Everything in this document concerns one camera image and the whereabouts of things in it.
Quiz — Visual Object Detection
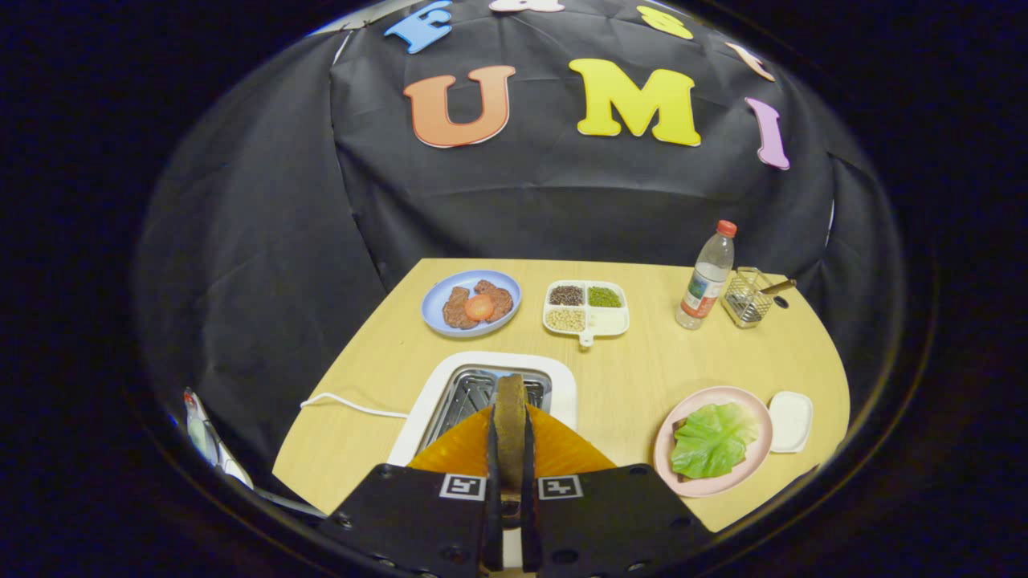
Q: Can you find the green lettuce leaf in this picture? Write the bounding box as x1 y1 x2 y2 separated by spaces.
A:
671 401 761 480

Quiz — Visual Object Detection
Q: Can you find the small white dish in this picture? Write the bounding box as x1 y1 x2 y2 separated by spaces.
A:
768 391 814 454

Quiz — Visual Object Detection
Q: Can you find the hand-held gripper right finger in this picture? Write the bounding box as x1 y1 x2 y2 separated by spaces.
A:
522 404 716 578

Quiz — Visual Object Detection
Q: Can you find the pink plate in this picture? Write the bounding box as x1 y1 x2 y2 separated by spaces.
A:
654 385 774 499

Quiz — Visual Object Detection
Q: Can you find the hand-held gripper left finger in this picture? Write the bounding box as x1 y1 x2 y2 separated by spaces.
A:
317 405 503 578

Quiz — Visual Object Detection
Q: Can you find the white toaster cable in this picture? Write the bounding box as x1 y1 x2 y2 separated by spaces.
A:
300 392 410 420

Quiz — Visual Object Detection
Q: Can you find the white divided tray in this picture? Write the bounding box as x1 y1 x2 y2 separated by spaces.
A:
542 279 630 348

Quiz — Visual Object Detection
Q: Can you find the white and red object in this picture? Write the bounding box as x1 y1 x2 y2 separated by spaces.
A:
182 387 256 490

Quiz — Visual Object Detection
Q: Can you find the black backdrop cloth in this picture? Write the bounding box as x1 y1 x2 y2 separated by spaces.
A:
133 0 904 482

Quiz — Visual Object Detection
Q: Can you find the brown toasted bread slice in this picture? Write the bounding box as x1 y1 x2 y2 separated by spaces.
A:
492 373 529 495

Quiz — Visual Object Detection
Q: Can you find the white toaster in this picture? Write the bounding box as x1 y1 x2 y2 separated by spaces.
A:
387 351 578 470

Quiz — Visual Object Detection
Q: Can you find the clear water bottle red cap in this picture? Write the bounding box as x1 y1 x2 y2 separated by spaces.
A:
675 219 738 331

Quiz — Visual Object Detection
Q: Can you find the metal mesh utensil holder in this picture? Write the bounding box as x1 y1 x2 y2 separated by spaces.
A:
720 267 776 329

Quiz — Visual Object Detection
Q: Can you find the blue plate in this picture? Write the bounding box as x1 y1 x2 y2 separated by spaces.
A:
421 269 523 338

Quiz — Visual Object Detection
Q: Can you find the brown meat patty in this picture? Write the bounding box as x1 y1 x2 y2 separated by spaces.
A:
474 279 514 322
443 286 480 330

